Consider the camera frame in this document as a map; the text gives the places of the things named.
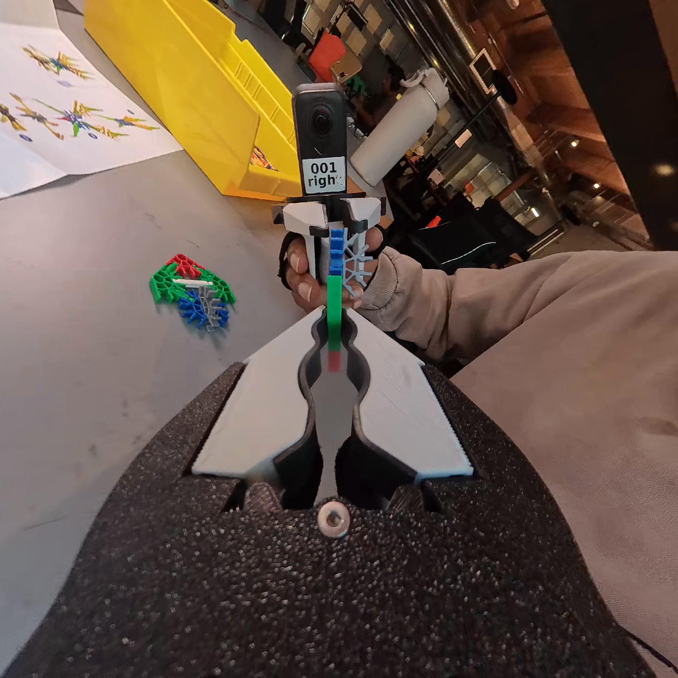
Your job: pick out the fold-out toy instruction sheet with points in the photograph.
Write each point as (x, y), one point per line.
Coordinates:
(64, 148)

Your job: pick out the white water bottle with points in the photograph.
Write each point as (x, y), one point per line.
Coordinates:
(397, 127)

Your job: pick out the blue grey toy connector cluster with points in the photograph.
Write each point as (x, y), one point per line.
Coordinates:
(201, 309)

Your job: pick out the grey desk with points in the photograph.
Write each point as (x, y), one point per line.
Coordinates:
(106, 424)

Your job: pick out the green red toy connector assembly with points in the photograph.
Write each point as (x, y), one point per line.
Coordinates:
(170, 284)

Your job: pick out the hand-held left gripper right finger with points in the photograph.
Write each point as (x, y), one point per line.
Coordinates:
(408, 413)

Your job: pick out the orange chair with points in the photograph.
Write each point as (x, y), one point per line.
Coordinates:
(323, 53)

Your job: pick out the yellow parts bin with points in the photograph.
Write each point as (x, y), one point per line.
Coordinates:
(180, 74)

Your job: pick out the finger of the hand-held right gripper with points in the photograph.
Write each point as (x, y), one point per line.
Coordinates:
(307, 220)
(373, 238)

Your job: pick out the pile of toy pieces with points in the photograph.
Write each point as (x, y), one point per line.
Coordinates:
(263, 159)

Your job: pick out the person's right hand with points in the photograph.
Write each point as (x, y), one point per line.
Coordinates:
(300, 284)

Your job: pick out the red toy connector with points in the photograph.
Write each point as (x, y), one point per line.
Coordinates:
(335, 363)

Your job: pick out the person's right forearm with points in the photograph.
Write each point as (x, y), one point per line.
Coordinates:
(509, 297)

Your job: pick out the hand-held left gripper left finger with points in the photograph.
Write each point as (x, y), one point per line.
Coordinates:
(265, 408)

